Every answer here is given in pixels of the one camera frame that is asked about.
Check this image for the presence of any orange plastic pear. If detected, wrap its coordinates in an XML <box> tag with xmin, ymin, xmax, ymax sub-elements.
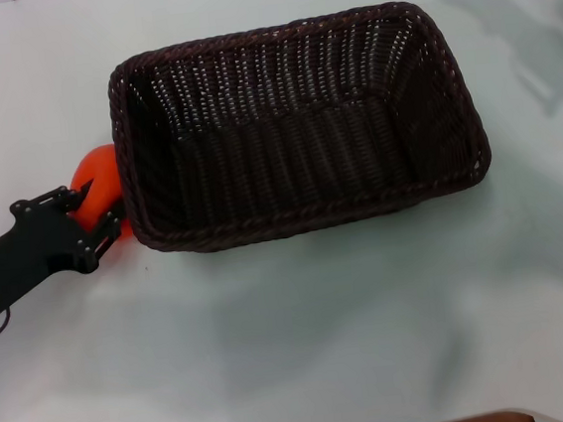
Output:
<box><xmin>64</xmin><ymin>141</ymin><xmax>139</xmax><ymax>252</ymax></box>

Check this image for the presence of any dark brown woven basket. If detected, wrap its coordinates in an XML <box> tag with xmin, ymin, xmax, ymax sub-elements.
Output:
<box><xmin>99</xmin><ymin>0</ymin><xmax>499</xmax><ymax>263</ymax></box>

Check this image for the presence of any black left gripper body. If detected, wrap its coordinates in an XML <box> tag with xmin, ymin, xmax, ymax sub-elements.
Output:
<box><xmin>0</xmin><ymin>191</ymin><xmax>104</xmax><ymax>313</ymax></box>

